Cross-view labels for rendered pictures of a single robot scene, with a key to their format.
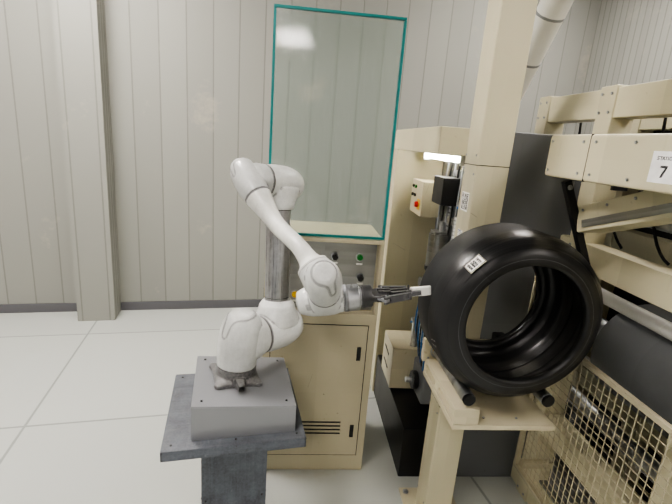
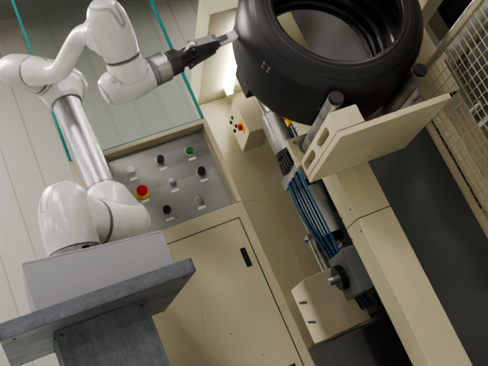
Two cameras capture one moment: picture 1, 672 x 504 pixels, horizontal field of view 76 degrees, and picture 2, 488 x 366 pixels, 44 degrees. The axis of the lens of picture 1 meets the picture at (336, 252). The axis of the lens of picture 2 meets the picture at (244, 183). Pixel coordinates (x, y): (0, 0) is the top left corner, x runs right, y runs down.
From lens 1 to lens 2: 1.40 m
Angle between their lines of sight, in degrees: 32
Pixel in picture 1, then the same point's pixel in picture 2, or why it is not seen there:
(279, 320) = (111, 194)
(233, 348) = (59, 213)
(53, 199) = not seen: outside the picture
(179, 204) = not seen: outside the picture
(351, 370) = (248, 283)
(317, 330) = (179, 248)
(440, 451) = (398, 279)
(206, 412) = (45, 266)
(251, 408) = (103, 247)
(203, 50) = not seen: outside the picture
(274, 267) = (83, 149)
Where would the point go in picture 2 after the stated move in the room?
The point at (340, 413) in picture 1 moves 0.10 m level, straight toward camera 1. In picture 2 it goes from (267, 353) to (269, 352)
